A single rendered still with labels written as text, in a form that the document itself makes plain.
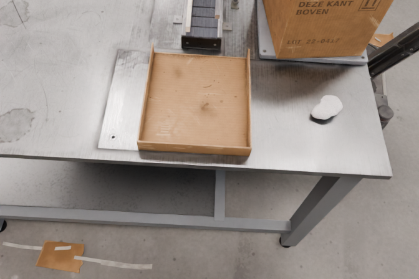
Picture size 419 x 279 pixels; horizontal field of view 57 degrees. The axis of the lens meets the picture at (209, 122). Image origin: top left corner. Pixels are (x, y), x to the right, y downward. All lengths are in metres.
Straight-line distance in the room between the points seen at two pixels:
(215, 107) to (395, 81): 1.55
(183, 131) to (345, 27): 0.48
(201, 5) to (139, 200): 0.77
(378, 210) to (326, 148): 0.99
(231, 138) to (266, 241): 0.87
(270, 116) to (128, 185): 0.75
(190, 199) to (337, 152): 0.71
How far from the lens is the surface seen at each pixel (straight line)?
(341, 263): 1.79
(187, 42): 1.07
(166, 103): 0.97
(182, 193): 1.51
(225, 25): 1.15
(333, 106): 1.00
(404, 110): 2.27
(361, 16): 1.03
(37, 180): 1.64
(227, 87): 1.00
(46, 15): 1.24
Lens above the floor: 1.64
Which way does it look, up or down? 58 degrees down
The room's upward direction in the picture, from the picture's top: 6 degrees clockwise
